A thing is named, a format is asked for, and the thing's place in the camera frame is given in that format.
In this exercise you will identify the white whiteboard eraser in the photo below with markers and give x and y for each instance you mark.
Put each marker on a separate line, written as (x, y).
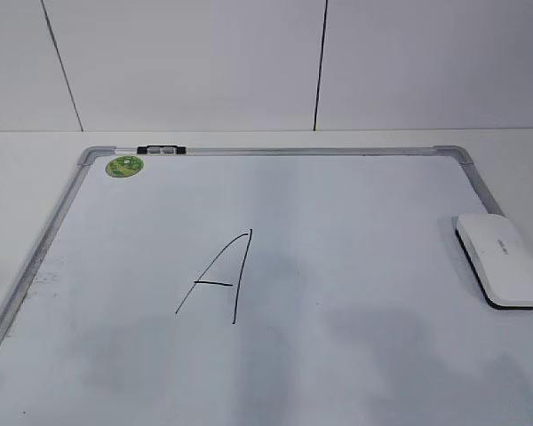
(500, 259)

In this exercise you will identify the black marker holder clip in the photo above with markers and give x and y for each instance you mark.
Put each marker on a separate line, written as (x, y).
(161, 150)

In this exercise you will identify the green round sticker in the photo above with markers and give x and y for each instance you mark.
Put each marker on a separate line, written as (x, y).
(124, 166)

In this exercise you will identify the white whiteboard with aluminium frame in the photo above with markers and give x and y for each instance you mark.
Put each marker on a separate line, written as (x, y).
(263, 287)

